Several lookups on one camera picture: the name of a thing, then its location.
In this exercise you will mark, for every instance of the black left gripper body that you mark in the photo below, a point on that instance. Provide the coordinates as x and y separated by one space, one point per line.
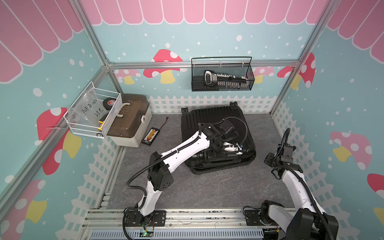
220 144

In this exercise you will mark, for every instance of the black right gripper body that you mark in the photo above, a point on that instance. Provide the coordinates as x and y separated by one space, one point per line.
272 159

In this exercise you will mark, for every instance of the black hard-shell suitcase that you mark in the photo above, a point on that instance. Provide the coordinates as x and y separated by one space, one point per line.
209 160

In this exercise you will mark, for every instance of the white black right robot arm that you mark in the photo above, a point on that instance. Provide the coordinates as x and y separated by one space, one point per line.
310 221

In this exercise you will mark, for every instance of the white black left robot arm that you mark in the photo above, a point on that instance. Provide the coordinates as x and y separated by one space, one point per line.
157 175

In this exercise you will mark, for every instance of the socket wrench set in basket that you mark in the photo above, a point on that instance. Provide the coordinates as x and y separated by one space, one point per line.
222 81

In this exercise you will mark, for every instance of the black parallel charging board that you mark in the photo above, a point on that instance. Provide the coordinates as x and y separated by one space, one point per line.
151 135

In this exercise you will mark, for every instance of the white box with brown lid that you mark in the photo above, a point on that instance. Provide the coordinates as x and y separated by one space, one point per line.
129 128

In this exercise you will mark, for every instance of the black tape roll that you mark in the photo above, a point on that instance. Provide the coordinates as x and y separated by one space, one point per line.
108 103

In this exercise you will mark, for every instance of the yellow black tool in bin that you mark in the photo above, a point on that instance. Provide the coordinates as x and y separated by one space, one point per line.
100 125

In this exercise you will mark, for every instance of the black wire mesh wall basket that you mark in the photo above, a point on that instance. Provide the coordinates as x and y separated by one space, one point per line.
238 66

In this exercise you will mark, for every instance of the clear plastic wall bin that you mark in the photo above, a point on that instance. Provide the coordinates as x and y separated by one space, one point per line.
84 114

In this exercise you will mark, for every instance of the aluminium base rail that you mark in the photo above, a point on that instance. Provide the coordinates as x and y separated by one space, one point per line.
180 224

